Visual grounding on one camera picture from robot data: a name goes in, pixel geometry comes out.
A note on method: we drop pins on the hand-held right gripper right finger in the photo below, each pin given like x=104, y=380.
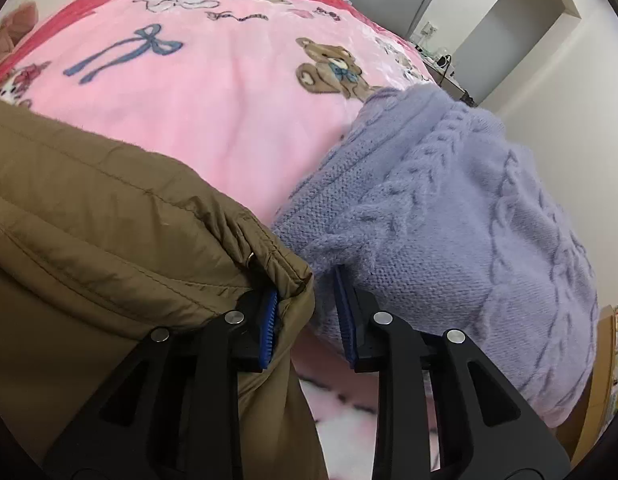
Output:
x=345, y=320

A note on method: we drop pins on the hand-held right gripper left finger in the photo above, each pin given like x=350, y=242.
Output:
x=266, y=325

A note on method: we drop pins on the purple knit sweater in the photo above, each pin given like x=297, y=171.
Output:
x=439, y=220

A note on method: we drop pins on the brown puffer jacket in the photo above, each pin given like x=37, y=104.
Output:
x=114, y=220

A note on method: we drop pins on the pink printed blanket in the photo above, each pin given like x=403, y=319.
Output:
x=214, y=110

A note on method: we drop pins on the wooden furniture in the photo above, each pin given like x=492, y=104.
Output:
x=601, y=370

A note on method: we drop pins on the cluttered nightstand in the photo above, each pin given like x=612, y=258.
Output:
x=446, y=67

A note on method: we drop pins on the white wall outlet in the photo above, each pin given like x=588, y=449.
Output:
x=429, y=27

